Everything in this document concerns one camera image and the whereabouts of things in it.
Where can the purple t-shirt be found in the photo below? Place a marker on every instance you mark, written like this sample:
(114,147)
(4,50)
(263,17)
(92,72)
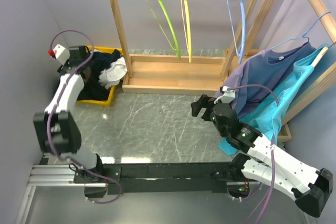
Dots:
(267,68)

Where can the black base bar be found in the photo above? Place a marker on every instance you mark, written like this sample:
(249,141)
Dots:
(159,178)

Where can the white garment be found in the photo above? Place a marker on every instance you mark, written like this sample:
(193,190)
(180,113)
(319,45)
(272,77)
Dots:
(111,76)

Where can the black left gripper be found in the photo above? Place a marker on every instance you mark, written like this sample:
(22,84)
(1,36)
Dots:
(61,67)

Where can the wooden hanger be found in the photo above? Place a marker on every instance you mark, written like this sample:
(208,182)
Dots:
(321,54)

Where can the blue wire hanger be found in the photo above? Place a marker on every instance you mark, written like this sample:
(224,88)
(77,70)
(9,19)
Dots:
(304,35)

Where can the yellow plastic bin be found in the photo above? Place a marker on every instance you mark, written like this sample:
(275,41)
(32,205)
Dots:
(112,89)

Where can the turquoise t-shirt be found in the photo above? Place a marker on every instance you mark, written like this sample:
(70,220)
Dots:
(268,115)

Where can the navy maroon tank top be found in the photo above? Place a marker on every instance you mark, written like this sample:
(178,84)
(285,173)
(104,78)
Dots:
(102,61)

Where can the black garment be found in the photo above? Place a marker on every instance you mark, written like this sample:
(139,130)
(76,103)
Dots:
(92,90)

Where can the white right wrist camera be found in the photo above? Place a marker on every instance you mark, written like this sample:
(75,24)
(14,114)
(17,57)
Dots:
(224,95)

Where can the green hanger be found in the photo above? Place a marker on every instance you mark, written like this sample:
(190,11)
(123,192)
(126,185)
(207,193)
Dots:
(174,44)

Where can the aluminium rail frame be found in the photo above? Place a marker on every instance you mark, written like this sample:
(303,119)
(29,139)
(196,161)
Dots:
(48,176)

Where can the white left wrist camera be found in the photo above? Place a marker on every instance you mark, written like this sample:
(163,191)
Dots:
(60,53)

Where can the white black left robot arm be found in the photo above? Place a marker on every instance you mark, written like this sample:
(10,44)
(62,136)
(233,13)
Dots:
(55,127)

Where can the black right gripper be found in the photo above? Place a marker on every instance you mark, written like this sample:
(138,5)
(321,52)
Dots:
(205,101)

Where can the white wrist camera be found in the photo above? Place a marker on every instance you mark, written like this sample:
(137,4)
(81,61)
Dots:
(60,53)
(224,95)

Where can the yellow hanger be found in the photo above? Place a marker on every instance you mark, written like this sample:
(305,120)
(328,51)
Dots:
(187,27)

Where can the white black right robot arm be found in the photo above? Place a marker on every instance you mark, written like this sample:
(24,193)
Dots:
(308,187)

